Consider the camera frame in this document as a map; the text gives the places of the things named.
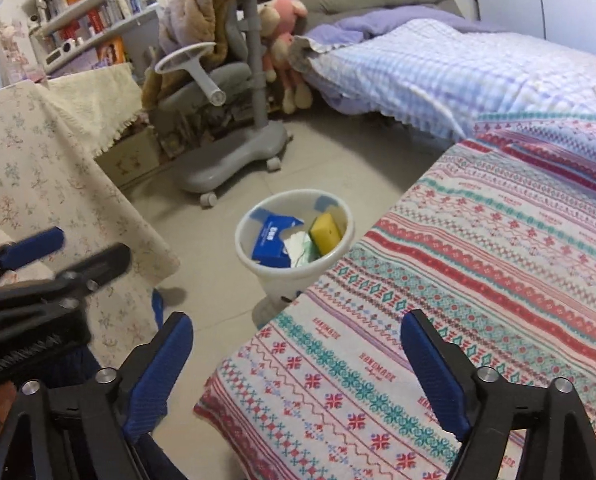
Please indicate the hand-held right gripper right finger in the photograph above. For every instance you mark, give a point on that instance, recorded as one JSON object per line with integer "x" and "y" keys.
{"x": 430, "y": 375}

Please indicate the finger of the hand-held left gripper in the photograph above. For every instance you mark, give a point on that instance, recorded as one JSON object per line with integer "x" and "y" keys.
{"x": 98, "y": 262}
{"x": 33, "y": 247}

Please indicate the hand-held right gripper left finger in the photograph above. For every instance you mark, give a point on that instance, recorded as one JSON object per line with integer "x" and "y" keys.
{"x": 158, "y": 375}

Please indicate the white plastic bin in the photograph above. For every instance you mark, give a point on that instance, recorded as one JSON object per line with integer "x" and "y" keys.
{"x": 278, "y": 285}

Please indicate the blue tissue box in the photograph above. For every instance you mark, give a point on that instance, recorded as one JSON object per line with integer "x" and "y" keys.
{"x": 273, "y": 240}

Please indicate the green white packet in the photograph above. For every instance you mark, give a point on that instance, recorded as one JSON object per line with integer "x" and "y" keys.
{"x": 303, "y": 251}

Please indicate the yellow sponge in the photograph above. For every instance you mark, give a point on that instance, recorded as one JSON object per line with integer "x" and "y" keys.
{"x": 325, "y": 231}

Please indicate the floral tablecloth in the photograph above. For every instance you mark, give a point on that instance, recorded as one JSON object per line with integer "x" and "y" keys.
{"x": 53, "y": 185}

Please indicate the patterned knit-print blanket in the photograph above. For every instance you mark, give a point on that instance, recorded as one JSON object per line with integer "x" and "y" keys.
{"x": 452, "y": 285}

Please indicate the cardboard box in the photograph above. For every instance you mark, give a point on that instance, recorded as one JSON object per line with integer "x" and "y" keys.
{"x": 128, "y": 160}

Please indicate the cream lace cloth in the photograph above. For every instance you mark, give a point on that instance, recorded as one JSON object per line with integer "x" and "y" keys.
{"x": 93, "y": 105}

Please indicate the grey swivel chair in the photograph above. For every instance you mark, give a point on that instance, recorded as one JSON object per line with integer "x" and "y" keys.
{"x": 228, "y": 125}

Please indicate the white desk clock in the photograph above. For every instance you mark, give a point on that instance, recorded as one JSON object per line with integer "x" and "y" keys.
{"x": 63, "y": 51}

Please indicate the brown fleece blanket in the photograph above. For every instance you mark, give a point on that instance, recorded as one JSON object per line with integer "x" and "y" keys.
{"x": 198, "y": 5}

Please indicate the pink plush toy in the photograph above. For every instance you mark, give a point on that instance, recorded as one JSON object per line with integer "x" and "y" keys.
{"x": 283, "y": 35}

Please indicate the purple checked quilt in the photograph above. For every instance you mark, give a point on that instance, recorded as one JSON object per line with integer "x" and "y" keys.
{"x": 427, "y": 70}

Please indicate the grey wall bookshelf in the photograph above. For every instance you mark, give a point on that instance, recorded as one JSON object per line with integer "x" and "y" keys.
{"x": 103, "y": 25}

